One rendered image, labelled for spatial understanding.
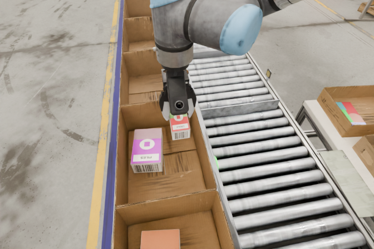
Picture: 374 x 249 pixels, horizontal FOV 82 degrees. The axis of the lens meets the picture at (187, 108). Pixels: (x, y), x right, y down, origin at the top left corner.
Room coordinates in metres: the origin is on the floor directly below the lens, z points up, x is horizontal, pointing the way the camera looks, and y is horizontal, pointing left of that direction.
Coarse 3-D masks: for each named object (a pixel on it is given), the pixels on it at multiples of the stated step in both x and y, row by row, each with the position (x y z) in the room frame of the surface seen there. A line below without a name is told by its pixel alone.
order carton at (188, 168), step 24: (120, 120) 0.53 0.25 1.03; (144, 120) 0.61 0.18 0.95; (168, 120) 0.62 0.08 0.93; (192, 120) 0.60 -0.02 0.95; (120, 144) 0.44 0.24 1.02; (168, 144) 0.52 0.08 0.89; (192, 144) 0.52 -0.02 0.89; (120, 168) 0.35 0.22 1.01; (168, 168) 0.41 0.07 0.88; (192, 168) 0.41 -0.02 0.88; (120, 192) 0.27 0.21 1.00; (144, 192) 0.31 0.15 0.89; (168, 192) 0.31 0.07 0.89; (192, 192) 0.25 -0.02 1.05
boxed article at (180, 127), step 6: (186, 114) 0.45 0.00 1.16; (174, 120) 0.43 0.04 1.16; (180, 120) 0.43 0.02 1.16; (186, 120) 0.43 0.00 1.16; (174, 126) 0.40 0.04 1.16; (180, 126) 0.40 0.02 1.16; (186, 126) 0.40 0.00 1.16; (174, 132) 0.38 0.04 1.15; (180, 132) 0.39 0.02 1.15; (186, 132) 0.39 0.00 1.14; (174, 138) 0.39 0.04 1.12; (180, 138) 0.39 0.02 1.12
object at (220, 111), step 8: (240, 104) 0.83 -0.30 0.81; (248, 104) 0.84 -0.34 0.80; (256, 104) 0.85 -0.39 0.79; (264, 104) 0.86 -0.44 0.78; (272, 104) 0.87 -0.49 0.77; (208, 112) 0.80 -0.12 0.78; (216, 112) 0.81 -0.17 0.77; (224, 112) 0.82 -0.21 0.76; (232, 112) 0.83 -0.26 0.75; (240, 112) 0.83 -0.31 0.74; (248, 112) 0.84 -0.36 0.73
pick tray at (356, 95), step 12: (324, 96) 0.89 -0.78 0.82; (336, 96) 0.94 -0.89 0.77; (348, 96) 0.94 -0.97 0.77; (360, 96) 0.95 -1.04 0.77; (372, 96) 0.95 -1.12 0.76; (324, 108) 0.85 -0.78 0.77; (336, 108) 0.78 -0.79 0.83; (360, 108) 0.85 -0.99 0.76; (372, 108) 0.85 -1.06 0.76; (336, 120) 0.74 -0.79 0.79; (348, 120) 0.69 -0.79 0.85; (372, 120) 0.76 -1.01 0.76; (348, 132) 0.66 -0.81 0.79; (360, 132) 0.66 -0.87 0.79; (372, 132) 0.66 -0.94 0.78
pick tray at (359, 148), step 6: (366, 138) 0.58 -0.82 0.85; (372, 138) 0.60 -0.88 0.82; (360, 144) 0.58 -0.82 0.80; (366, 144) 0.56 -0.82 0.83; (372, 144) 0.60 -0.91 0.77; (354, 150) 0.58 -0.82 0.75; (360, 150) 0.56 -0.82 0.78; (366, 150) 0.54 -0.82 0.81; (372, 150) 0.52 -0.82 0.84; (360, 156) 0.54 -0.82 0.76; (366, 156) 0.52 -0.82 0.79; (372, 156) 0.50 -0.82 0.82; (366, 162) 0.50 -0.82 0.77; (372, 162) 0.49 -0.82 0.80; (372, 168) 0.47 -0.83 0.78; (372, 174) 0.45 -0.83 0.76
